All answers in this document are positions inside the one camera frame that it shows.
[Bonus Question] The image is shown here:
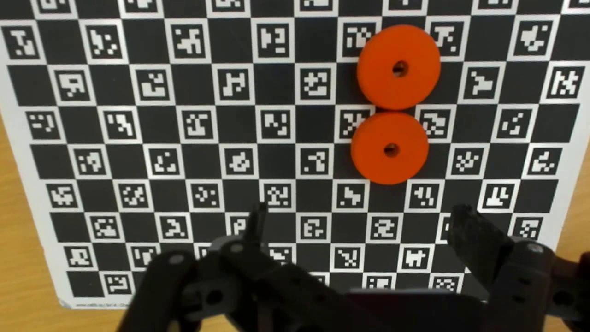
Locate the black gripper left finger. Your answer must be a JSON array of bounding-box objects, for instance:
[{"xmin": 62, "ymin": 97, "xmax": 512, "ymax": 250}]
[{"xmin": 116, "ymin": 202, "xmax": 365, "ymax": 332}]

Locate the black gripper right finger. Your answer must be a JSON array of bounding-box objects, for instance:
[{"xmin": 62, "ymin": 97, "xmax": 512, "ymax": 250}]
[{"xmin": 448, "ymin": 206, "xmax": 590, "ymax": 332}]

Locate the orange disc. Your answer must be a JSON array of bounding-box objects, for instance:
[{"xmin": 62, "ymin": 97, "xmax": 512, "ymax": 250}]
[
  {"xmin": 356, "ymin": 25, "xmax": 442, "ymax": 113},
  {"xmin": 348, "ymin": 112, "xmax": 431, "ymax": 187}
]

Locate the black white marker board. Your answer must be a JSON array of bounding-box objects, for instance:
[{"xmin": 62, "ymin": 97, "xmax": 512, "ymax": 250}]
[{"xmin": 0, "ymin": 0, "xmax": 590, "ymax": 313}]

